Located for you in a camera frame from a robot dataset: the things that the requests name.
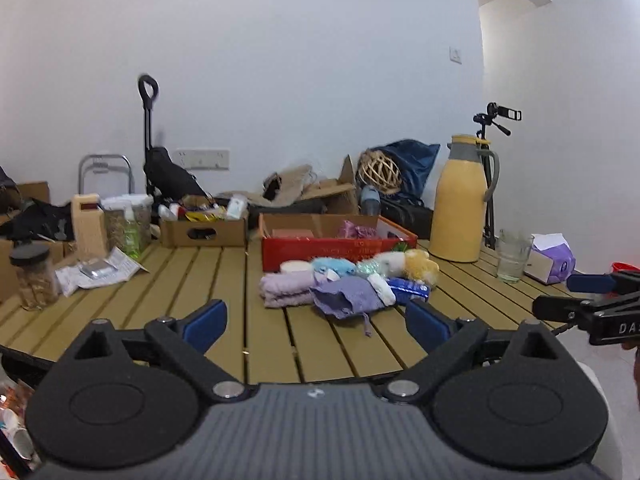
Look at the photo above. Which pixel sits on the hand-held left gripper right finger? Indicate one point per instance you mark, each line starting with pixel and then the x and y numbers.
pixel 425 322

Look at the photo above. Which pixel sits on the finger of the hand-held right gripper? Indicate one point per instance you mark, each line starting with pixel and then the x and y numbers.
pixel 555 308
pixel 590 283

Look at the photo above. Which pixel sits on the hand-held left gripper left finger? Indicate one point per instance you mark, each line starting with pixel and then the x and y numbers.
pixel 206 325

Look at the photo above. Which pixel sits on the white sock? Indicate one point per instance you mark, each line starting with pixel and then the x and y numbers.
pixel 382 289

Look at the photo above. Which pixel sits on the white and yellow plush toy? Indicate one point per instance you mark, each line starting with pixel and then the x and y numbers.
pixel 410 264

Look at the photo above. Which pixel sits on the iridescent mesh scrubber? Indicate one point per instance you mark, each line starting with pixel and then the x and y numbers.
pixel 369 267

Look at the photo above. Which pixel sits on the purple cloth pouch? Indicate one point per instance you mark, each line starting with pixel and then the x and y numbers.
pixel 347 297

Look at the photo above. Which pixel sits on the lavender towel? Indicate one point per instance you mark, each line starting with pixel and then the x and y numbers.
pixel 285 289

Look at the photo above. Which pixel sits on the white round sponge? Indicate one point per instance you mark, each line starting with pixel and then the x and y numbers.
pixel 296 266

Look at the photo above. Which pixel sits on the red cardboard box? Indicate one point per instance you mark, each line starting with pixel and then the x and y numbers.
pixel 320 252

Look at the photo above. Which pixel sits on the person's right hand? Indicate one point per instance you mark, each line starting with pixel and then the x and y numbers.
pixel 636 375

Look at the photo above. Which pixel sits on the blue packet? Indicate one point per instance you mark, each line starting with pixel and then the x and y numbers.
pixel 410 287

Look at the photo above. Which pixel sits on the red object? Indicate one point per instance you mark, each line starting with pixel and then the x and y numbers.
pixel 627 266

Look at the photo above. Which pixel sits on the purple tissue pack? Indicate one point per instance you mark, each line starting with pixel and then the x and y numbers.
pixel 552 260

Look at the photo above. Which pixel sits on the clear glass cup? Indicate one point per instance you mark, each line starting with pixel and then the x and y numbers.
pixel 512 260

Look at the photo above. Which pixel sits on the brown cardboard box of bottles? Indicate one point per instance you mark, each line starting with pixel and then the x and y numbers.
pixel 205 232

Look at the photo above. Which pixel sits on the printed paper leaflet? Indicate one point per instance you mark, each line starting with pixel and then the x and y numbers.
pixel 125 267

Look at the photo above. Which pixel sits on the light blue plush toy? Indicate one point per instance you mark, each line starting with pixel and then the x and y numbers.
pixel 332 265

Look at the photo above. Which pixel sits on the green soap bottle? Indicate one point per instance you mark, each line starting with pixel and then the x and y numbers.
pixel 131 237

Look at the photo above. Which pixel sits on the pink purple ruffled cloth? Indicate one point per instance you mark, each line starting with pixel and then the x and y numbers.
pixel 356 230

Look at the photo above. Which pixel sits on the yellow thermos jug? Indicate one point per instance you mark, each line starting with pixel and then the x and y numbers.
pixel 457 210

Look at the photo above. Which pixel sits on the silver packet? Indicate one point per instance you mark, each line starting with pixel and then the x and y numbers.
pixel 98 268

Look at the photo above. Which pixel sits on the pink sponge block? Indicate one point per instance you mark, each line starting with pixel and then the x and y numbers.
pixel 292 233

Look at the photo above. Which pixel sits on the grey water bottle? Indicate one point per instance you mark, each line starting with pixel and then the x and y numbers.
pixel 370 200

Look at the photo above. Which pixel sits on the clear plastic container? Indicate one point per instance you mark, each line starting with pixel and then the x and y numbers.
pixel 115 225

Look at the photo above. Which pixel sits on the beige carton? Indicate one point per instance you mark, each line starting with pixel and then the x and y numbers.
pixel 89 227

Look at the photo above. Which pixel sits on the open brown cardboard box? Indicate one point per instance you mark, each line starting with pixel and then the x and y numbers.
pixel 337 197

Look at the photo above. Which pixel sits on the dark blue bag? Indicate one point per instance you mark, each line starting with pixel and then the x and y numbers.
pixel 415 167

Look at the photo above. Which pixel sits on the black folding trolley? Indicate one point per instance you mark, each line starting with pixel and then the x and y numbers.
pixel 167 172

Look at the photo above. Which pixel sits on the wicker ball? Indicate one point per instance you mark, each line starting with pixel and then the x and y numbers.
pixel 378 171

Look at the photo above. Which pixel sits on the beige cloth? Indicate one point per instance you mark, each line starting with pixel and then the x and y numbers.
pixel 295 182

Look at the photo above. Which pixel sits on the glass jar with black lid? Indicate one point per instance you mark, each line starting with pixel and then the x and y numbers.
pixel 34 280

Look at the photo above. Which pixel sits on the black cloth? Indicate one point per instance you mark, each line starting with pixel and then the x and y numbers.
pixel 37 220

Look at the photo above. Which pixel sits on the plain cardboard box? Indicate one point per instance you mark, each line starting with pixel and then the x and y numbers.
pixel 10 265

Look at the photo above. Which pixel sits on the white wall outlet strip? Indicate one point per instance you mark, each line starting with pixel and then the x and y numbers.
pixel 202 159

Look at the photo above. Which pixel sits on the black camera tripod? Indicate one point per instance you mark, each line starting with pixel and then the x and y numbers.
pixel 492 120

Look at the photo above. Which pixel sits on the metal folding frame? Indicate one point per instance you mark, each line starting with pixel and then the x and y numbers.
pixel 102 162

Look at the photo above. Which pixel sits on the white wall switch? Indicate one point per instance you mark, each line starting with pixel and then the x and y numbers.
pixel 455 55

